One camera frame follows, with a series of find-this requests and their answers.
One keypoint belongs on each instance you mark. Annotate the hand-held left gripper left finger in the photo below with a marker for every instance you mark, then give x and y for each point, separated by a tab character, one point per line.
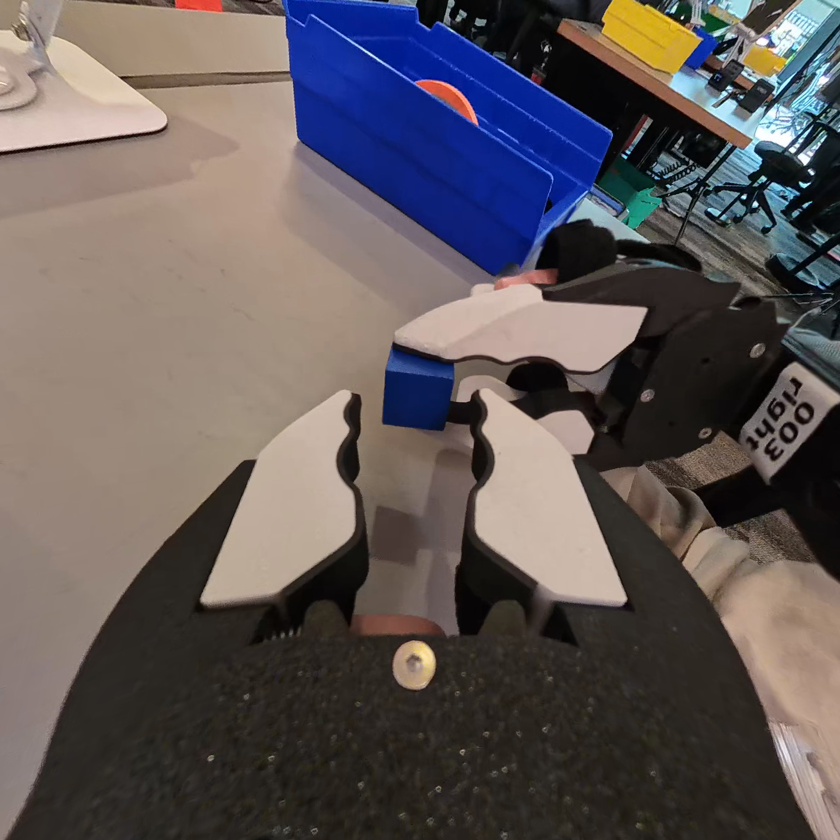
289	518

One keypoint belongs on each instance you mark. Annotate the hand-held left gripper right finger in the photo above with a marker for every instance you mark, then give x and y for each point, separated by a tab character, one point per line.
544	518

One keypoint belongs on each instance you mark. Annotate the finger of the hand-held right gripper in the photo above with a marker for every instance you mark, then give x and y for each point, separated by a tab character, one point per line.
571	426
525	328

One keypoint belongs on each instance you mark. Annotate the small blue block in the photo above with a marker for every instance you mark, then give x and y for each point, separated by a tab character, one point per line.
417	394

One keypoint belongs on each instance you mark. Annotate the blue plastic bin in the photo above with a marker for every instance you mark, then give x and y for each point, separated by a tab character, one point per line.
394	151

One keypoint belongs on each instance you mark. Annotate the orange tape roll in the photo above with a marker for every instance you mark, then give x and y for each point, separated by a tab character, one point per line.
446	95

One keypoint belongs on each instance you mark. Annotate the person's right hand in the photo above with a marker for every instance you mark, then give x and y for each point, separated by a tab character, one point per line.
531	279

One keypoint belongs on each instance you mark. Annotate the green crate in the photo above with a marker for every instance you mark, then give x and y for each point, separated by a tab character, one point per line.
630	197

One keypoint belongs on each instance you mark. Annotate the black office chair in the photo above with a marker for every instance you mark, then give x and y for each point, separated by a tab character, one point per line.
768	170

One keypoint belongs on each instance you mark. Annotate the person's light clothing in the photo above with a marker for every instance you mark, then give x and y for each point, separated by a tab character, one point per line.
774	623

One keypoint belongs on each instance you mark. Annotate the wooden background table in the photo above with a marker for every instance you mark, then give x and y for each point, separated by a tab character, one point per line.
689	98

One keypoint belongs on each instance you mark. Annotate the yellow bin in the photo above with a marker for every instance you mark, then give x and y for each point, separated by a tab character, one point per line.
649	29
764	60

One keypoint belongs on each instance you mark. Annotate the blue bin with white label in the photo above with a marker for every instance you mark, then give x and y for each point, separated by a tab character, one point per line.
702	46

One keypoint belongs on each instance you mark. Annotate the orange traffic cone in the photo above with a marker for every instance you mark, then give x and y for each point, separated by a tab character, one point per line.
197	4

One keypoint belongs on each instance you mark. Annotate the white folding stand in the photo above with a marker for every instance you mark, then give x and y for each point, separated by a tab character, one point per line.
85	98

